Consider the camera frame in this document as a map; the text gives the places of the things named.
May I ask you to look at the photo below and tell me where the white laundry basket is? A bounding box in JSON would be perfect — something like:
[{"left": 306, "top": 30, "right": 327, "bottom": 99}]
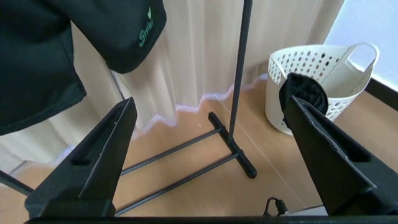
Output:
[{"left": 264, "top": 42, "right": 381, "bottom": 136}]

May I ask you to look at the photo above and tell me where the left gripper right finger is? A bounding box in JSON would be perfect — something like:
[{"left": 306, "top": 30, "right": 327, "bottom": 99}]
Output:
[{"left": 283, "top": 95, "right": 398, "bottom": 216}]

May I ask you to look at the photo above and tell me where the beige curtain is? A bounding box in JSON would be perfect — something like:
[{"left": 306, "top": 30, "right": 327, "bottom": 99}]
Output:
[{"left": 0, "top": 0, "right": 345, "bottom": 175}]

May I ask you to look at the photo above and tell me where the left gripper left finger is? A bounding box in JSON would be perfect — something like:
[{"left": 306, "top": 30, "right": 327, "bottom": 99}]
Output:
[{"left": 24, "top": 96, "right": 138, "bottom": 218}]

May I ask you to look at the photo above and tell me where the black garment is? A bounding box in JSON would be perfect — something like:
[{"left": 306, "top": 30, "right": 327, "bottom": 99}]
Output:
[
  {"left": 0, "top": 0, "right": 168, "bottom": 136},
  {"left": 279, "top": 72, "right": 330, "bottom": 130}
]

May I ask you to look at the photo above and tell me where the black clothes rack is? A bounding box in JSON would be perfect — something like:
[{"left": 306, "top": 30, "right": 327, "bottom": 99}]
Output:
[{"left": 0, "top": 0, "right": 257, "bottom": 216}]

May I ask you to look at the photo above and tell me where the black cable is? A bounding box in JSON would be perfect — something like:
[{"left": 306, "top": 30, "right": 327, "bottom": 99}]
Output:
[{"left": 263, "top": 197, "right": 289, "bottom": 217}]

